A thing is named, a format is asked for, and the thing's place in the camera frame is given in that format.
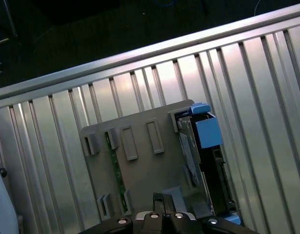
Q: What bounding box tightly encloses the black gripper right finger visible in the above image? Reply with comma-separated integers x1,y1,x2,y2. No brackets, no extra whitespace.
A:
164,194,257,234

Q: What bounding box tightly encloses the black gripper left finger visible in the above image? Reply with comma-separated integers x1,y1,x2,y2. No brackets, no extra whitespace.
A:
83,192,165,234

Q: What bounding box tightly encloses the hard disk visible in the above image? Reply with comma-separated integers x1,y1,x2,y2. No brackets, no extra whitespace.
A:
175,102,242,225

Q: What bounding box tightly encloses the grey plastic parts rack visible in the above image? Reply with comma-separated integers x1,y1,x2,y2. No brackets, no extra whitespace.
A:
80,98,214,220

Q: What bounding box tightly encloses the green RAM stick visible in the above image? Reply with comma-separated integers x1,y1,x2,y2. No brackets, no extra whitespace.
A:
104,131,131,214

